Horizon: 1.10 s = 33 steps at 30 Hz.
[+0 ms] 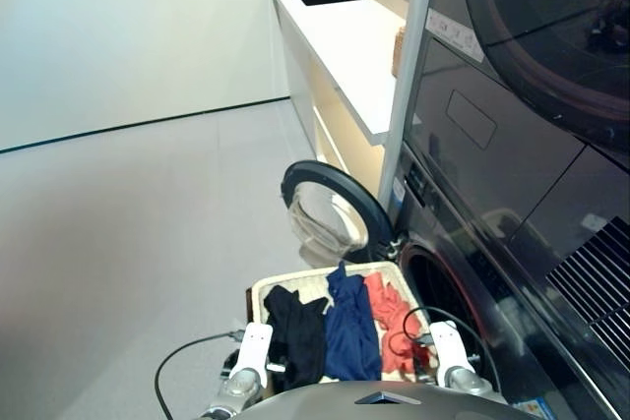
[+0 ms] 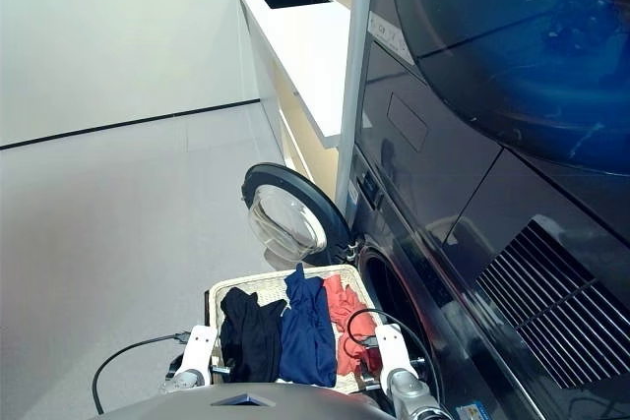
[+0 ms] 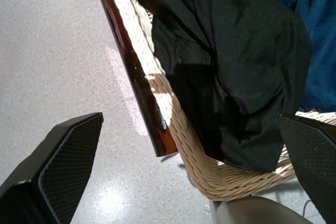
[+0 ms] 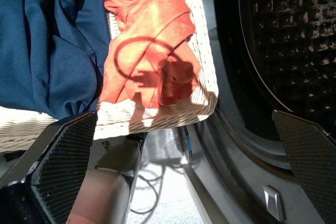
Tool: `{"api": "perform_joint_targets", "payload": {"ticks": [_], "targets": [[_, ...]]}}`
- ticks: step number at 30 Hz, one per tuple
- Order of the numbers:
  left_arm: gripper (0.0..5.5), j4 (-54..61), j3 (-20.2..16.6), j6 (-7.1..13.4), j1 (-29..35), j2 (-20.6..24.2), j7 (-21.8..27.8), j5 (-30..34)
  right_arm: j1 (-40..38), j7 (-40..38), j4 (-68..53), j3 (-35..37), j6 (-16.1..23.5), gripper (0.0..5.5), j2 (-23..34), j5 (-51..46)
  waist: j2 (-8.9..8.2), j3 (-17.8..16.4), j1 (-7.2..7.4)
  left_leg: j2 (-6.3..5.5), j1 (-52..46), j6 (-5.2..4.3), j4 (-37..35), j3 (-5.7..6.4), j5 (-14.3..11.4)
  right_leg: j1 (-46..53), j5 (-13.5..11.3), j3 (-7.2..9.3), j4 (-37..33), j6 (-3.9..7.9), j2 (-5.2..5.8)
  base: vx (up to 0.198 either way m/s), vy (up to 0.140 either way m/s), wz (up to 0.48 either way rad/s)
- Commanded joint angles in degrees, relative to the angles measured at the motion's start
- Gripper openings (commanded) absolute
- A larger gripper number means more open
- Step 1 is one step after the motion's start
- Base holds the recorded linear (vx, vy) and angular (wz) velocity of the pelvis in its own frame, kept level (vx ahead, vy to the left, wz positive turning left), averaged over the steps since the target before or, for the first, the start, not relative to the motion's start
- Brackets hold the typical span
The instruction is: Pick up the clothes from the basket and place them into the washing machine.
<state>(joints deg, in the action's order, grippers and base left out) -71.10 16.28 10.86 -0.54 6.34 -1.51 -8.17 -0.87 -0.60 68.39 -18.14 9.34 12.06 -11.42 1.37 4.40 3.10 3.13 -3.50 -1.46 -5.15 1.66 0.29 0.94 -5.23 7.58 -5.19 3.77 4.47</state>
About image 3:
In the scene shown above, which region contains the blue garment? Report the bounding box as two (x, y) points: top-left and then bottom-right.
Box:
(278, 0), (336, 113)

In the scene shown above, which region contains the black garment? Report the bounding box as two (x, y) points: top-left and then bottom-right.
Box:
(133, 0), (313, 172)

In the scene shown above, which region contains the pale woven basket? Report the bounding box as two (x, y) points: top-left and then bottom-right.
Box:
(102, 0), (336, 202)

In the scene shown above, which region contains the silver robot leg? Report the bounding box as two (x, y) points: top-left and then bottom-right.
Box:
(209, 196), (316, 224)

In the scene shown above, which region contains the dark brown basket handle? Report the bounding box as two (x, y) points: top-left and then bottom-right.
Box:
(93, 0), (179, 158)

